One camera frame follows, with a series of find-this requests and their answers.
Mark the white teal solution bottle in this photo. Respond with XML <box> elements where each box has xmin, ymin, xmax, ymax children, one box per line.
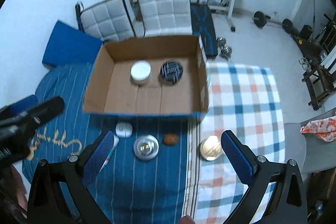
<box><xmin>101</xmin><ymin>134</ymin><xmax>120</xmax><ymax>169</ymax></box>

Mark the silver round tin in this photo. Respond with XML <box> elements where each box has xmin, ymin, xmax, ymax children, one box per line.
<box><xmin>133</xmin><ymin>135</ymin><xmax>159</xmax><ymax>161</ymax></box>

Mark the small white round case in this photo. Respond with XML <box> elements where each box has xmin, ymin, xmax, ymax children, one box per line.
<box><xmin>115</xmin><ymin>122</ymin><xmax>133</xmax><ymax>138</ymax></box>

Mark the blue striped quilt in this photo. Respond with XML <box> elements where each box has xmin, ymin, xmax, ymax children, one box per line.
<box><xmin>22</xmin><ymin>64</ymin><xmax>189</xmax><ymax>223</ymax></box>

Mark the plaid checkered blanket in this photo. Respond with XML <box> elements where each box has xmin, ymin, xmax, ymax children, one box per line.
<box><xmin>182</xmin><ymin>62</ymin><xmax>285</xmax><ymax>223</ymax></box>

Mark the brown walnut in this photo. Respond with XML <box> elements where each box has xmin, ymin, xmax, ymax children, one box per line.
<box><xmin>162</xmin><ymin>134</ymin><xmax>179</xmax><ymax>146</ymax></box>

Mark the open cardboard box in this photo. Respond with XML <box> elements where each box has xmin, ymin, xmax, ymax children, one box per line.
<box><xmin>83</xmin><ymin>35</ymin><xmax>209</xmax><ymax>121</ymax></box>

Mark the orange white patterned cloth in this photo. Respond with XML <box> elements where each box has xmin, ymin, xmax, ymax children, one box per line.
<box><xmin>300</xmin><ymin>116</ymin><xmax>336</xmax><ymax>143</ymax></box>

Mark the blue foam cushion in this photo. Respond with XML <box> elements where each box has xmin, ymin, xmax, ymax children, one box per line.
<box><xmin>42</xmin><ymin>21</ymin><xmax>102</xmax><ymax>67</ymax></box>

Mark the white round jar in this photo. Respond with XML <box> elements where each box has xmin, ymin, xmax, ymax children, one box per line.
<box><xmin>130</xmin><ymin>60</ymin><xmax>151</xmax><ymax>86</ymax></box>

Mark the chrome dumbbell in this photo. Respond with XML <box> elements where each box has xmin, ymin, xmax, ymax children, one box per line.
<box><xmin>217</xmin><ymin>36</ymin><xmax>227</xmax><ymax>48</ymax></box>
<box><xmin>219</xmin><ymin>46</ymin><xmax>232</xmax><ymax>60</ymax></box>

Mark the dark wooden chair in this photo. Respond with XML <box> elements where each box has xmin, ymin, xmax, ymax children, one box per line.
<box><xmin>301</xmin><ymin>14</ymin><xmax>335</xmax><ymax>111</ymax></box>

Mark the black patterned round tin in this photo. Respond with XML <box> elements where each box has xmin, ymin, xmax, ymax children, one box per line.
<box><xmin>159</xmin><ymin>61</ymin><xmax>183</xmax><ymax>85</ymax></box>

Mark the left white quilted chair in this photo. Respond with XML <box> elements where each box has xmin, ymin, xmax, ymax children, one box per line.
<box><xmin>75</xmin><ymin>0</ymin><xmax>136</xmax><ymax>42</ymax></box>

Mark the white quilted chair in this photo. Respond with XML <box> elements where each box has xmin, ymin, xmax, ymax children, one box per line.
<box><xmin>75</xmin><ymin>0</ymin><xmax>136</xmax><ymax>42</ymax></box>
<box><xmin>137</xmin><ymin>0</ymin><xmax>193</xmax><ymax>37</ymax></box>

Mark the black blue bench pad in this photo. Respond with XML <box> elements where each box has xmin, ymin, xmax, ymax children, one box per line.
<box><xmin>191</xmin><ymin>3</ymin><xmax>218</xmax><ymax>59</ymax></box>

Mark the barbell on floor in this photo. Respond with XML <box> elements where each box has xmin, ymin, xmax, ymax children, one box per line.
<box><xmin>253</xmin><ymin>11</ymin><xmax>293</xmax><ymax>33</ymax></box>

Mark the right white quilted chair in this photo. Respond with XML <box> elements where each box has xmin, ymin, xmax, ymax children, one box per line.
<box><xmin>137</xmin><ymin>0</ymin><xmax>193</xmax><ymax>37</ymax></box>

